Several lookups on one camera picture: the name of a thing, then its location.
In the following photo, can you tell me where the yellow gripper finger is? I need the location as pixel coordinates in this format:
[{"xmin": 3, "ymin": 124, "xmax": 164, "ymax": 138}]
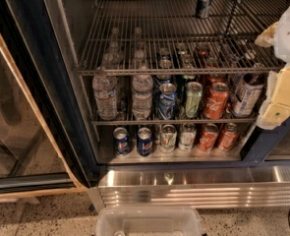
[
  {"xmin": 257, "ymin": 63, "xmax": 290, "ymax": 130},
  {"xmin": 255, "ymin": 22, "xmax": 278, "ymax": 47}
]

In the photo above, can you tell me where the silver blue redbull can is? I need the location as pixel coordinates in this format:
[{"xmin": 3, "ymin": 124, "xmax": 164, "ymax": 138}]
[{"xmin": 196, "ymin": 0, "xmax": 212, "ymax": 19}]

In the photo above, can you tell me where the white blue can middle shelf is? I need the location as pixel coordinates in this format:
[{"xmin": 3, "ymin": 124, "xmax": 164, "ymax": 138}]
[{"xmin": 232, "ymin": 74, "xmax": 264, "ymax": 118}]

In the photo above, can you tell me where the red coca-cola can middle shelf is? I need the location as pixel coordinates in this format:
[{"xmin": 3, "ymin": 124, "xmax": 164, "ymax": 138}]
[{"xmin": 203, "ymin": 83, "xmax": 229, "ymax": 120}]

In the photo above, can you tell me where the right red coke can bottom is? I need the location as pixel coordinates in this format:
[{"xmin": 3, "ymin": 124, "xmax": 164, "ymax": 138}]
[{"xmin": 217, "ymin": 123, "xmax": 239, "ymax": 151}]

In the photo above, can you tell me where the red coke can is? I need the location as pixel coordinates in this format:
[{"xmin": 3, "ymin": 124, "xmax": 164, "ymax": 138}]
[
  {"xmin": 198, "ymin": 123, "xmax": 219, "ymax": 151},
  {"xmin": 217, "ymin": 123, "xmax": 239, "ymax": 151}
]

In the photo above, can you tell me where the green soda can middle shelf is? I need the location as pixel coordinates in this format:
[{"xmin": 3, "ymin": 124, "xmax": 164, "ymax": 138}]
[{"xmin": 185, "ymin": 82, "xmax": 203, "ymax": 118}]

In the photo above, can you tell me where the left red coke can bottom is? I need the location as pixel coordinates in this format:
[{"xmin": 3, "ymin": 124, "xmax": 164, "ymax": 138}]
[{"xmin": 198, "ymin": 123, "xmax": 219, "ymax": 151}]

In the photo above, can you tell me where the white green can bottom right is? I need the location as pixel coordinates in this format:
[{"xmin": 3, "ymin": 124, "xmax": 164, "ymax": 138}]
[{"xmin": 178, "ymin": 123, "xmax": 197, "ymax": 150}]

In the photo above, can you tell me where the white green can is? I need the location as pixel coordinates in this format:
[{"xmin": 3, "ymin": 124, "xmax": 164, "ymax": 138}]
[
  {"xmin": 160, "ymin": 125, "xmax": 177, "ymax": 153},
  {"xmin": 178, "ymin": 123, "xmax": 197, "ymax": 150}
]

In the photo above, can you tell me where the blue pepsi can middle shelf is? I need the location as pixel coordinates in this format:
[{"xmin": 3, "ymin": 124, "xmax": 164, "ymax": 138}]
[{"xmin": 158, "ymin": 83, "xmax": 177, "ymax": 120}]

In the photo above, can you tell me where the steel fridge base grille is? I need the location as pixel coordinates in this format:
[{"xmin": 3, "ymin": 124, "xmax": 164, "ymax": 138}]
[{"xmin": 87, "ymin": 166, "xmax": 290, "ymax": 210}]

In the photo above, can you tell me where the white green can bottom left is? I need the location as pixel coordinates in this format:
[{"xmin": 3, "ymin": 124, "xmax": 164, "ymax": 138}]
[{"xmin": 160, "ymin": 125, "xmax": 177, "ymax": 153}]

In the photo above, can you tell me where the right pepsi can bottom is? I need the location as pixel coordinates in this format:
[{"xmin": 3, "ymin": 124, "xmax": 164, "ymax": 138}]
[{"xmin": 137, "ymin": 127, "xmax": 152, "ymax": 156}]

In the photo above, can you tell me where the pepsi can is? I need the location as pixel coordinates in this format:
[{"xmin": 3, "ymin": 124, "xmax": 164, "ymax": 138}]
[
  {"xmin": 137, "ymin": 127, "xmax": 152, "ymax": 156},
  {"xmin": 113, "ymin": 127, "xmax": 130, "ymax": 155}
]

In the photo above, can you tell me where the left pepsi can bottom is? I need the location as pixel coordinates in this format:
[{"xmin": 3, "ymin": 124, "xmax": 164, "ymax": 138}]
[{"xmin": 113, "ymin": 127, "xmax": 130, "ymax": 155}]

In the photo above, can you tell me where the open glass fridge door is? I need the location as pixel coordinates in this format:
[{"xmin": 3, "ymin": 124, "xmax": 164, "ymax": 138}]
[{"xmin": 0, "ymin": 7, "xmax": 88, "ymax": 204}]

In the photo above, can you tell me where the right clear water bottle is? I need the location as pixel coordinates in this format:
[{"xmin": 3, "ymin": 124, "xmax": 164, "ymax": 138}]
[{"xmin": 132, "ymin": 65, "xmax": 153, "ymax": 120}]

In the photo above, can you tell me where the clear water bottle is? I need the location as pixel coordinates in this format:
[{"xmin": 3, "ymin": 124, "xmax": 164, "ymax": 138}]
[
  {"xmin": 92, "ymin": 66, "xmax": 118, "ymax": 121},
  {"xmin": 132, "ymin": 65, "xmax": 153, "ymax": 120}
]

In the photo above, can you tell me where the left clear water bottle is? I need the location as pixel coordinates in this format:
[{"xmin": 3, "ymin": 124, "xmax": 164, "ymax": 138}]
[{"xmin": 92, "ymin": 66, "xmax": 118, "ymax": 121}]

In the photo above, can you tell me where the clear plastic bin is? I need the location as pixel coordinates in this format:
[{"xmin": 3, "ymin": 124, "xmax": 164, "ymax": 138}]
[{"xmin": 95, "ymin": 206, "xmax": 202, "ymax": 236}]

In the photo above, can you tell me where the middle wire fridge shelf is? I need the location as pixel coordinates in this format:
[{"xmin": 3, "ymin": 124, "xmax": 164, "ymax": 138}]
[{"xmin": 91, "ymin": 113, "xmax": 257, "ymax": 126}]

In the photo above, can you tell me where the wire fridge shelf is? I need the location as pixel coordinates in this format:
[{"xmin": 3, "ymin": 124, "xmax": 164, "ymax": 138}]
[
  {"xmin": 78, "ymin": 0, "xmax": 290, "ymax": 76},
  {"xmin": 91, "ymin": 113, "xmax": 257, "ymax": 126}
]

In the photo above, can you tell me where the top wire fridge shelf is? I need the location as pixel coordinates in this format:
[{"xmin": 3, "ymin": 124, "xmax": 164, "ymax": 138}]
[{"xmin": 78, "ymin": 0, "xmax": 290, "ymax": 76}]

